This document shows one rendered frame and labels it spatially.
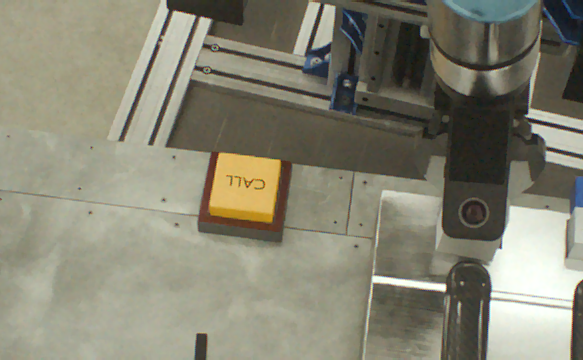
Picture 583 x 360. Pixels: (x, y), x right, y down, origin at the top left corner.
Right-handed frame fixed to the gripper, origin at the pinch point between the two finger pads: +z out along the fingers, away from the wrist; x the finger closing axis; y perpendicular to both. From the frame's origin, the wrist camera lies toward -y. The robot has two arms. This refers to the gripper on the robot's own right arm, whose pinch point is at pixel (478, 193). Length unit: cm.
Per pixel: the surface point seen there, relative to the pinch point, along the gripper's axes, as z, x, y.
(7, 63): 92, 86, 59
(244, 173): 8.5, 21.9, 4.1
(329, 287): 12.2, 13.2, -5.2
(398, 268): 3.9, 6.3, -5.8
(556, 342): 5.5, -7.3, -10.7
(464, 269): 5.1, 0.8, -5.0
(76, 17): 96, 76, 71
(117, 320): 8.8, 31.6, -11.1
